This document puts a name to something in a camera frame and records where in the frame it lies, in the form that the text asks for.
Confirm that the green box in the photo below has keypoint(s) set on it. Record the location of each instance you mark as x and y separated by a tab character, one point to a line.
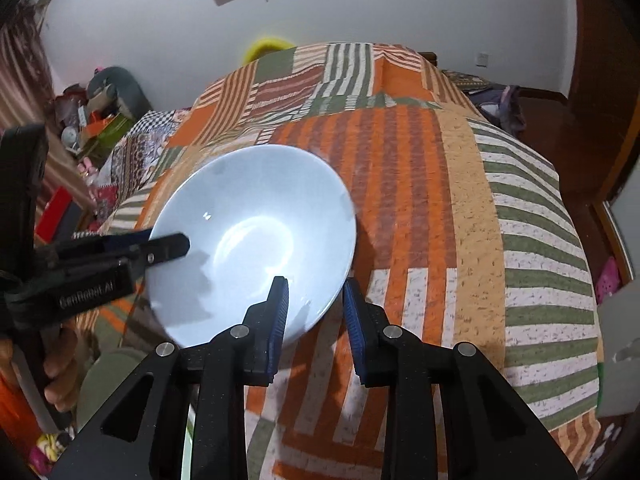
107	135

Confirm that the patterned quilt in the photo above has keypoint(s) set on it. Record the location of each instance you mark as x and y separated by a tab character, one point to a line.
140	155

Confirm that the wooden door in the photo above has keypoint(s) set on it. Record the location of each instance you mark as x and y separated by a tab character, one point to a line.
605	60

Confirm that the red box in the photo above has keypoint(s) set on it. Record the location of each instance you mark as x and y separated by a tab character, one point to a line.
52	215

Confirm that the pile of clothes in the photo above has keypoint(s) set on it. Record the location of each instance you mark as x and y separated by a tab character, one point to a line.
500	110

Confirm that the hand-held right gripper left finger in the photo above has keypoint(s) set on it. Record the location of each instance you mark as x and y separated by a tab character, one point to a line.
277	325

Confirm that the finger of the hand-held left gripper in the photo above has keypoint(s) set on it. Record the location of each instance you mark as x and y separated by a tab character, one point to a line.
120	241
165	249

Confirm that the pink bunny toy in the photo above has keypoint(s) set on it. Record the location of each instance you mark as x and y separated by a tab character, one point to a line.
91	170

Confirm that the white bowl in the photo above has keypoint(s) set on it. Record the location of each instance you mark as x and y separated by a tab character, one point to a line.
250	200

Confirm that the person's left hand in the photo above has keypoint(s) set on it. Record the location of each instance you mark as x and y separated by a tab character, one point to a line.
62	365

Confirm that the dark blue box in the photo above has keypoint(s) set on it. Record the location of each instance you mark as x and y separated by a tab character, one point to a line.
72	222

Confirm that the wall socket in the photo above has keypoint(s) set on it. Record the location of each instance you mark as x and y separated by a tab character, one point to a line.
481	59

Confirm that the striped patchwork blanket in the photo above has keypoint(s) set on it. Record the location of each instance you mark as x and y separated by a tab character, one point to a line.
425	210

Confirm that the striped curtain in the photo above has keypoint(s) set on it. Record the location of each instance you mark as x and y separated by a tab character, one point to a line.
25	85

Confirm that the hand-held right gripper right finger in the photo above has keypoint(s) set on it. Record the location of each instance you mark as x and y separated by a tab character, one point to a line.
352	325

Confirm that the yellow plastic basin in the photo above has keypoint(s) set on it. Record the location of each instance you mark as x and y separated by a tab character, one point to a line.
267	47

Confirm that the pink slippers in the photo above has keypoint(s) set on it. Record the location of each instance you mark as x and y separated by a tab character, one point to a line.
607	277

